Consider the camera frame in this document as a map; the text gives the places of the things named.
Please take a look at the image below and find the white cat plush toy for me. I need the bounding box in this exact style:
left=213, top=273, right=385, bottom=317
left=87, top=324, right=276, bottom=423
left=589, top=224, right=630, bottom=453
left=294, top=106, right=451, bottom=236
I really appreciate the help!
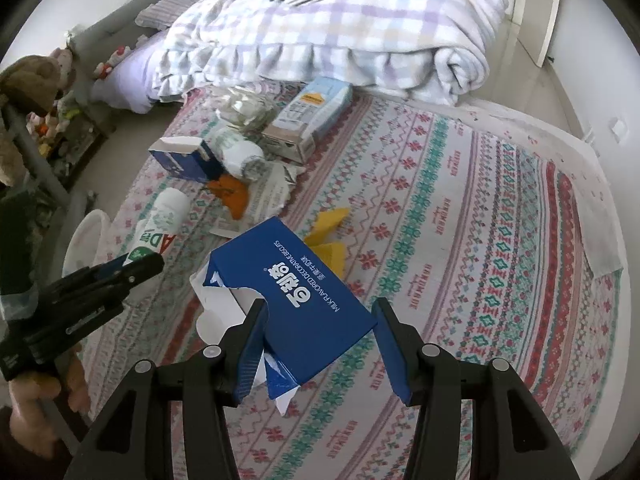
left=94, top=44, right=134, bottom=79

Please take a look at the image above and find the person's left hand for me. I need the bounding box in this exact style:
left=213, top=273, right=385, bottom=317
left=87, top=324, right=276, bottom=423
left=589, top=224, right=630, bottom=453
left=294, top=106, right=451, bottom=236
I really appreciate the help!
left=0, top=344, right=93, bottom=476

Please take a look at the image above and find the plaid blanket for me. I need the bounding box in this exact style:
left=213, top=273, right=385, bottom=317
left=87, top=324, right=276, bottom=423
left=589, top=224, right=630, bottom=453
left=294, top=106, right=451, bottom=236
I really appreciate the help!
left=152, top=0, right=509, bottom=106

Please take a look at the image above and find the torn newspaper scrap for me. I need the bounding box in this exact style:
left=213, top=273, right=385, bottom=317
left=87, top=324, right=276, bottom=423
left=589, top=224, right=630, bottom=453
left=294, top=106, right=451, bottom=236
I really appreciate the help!
left=249, top=160, right=307, bottom=212

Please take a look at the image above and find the white plastic wrapper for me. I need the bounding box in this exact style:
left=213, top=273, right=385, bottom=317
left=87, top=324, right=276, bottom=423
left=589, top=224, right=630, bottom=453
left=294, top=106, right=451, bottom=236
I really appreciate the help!
left=215, top=85, right=279, bottom=134

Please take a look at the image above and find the purple pillow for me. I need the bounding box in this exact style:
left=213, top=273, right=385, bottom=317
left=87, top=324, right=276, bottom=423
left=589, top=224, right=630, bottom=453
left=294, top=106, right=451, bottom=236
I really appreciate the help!
left=90, top=30, right=174, bottom=114

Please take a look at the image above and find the white plastic-wrapped roll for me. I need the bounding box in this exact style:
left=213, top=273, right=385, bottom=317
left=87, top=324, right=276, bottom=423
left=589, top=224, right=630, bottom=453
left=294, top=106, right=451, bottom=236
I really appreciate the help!
left=207, top=127, right=266, bottom=181

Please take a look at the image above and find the patterned bed sheet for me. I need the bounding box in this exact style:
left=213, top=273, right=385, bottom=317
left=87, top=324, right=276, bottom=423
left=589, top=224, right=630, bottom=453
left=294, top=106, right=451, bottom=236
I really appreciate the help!
left=80, top=82, right=627, bottom=480

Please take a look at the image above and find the white green bottle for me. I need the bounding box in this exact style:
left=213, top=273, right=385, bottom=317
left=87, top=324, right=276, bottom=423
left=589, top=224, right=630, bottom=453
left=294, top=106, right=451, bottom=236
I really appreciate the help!
left=127, top=187, right=192, bottom=267

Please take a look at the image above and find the yellow paper scrap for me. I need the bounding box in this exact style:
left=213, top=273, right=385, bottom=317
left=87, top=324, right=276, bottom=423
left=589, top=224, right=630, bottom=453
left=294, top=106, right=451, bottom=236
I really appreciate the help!
left=305, top=207, right=351, bottom=247
left=312, top=242, right=349, bottom=277

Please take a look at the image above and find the small blue box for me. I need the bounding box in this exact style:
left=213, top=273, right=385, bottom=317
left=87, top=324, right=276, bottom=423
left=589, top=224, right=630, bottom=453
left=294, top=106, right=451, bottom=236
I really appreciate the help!
left=148, top=136, right=227, bottom=184

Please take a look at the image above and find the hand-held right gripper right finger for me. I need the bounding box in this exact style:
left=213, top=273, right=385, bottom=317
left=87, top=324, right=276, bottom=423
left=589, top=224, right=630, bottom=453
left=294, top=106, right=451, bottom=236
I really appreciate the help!
left=372, top=297, right=583, bottom=480

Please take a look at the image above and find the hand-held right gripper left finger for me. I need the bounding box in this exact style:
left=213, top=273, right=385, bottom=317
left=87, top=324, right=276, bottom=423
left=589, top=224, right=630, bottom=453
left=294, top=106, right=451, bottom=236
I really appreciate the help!
left=65, top=297, right=271, bottom=480

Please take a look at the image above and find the brown teddy bear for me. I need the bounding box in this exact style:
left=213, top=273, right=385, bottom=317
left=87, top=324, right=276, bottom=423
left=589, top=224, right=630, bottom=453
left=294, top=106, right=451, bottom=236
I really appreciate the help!
left=0, top=54, right=64, bottom=187

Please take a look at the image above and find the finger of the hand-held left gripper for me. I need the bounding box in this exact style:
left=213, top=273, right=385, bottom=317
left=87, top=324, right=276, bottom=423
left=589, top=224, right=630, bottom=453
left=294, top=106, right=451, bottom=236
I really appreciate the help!
left=47, top=252, right=166, bottom=311
left=60, top=256, right=132, bottom=286

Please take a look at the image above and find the white wardrobe door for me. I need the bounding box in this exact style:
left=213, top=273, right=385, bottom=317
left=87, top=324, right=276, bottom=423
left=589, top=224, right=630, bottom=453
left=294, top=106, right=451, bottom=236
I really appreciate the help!
left=517, top=0, right=567, bottom=69

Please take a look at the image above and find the grey headboard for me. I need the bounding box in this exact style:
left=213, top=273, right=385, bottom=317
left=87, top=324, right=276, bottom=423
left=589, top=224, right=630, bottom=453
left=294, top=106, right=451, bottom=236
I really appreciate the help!
left=65, top=0, right=211, bottom=63

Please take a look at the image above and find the light blue carton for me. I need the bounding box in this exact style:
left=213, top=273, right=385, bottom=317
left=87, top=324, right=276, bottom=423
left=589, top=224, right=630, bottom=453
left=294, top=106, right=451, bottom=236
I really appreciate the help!
left=262, top=76, right=354, bottom=165

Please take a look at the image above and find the large blue biscuit box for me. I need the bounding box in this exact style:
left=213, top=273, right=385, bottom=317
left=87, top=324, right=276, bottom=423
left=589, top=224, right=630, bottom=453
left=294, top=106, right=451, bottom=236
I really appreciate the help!
left=192, top=216, right=377, bottom=417

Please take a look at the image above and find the striped pillow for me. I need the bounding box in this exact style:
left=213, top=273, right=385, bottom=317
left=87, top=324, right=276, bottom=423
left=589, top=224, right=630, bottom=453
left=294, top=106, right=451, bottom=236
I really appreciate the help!
left=135, top=0, right=234, bottom=29

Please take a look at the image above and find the orange paper scrap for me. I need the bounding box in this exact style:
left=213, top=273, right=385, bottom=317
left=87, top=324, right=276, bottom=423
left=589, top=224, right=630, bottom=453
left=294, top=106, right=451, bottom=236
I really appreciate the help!
left=207, top=173, right=250, bottom=220

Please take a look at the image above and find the pile of small plush toys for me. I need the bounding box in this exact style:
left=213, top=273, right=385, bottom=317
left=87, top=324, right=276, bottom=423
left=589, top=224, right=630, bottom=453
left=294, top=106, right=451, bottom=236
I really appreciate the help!
left=26, top=45, right=78, bottom=157

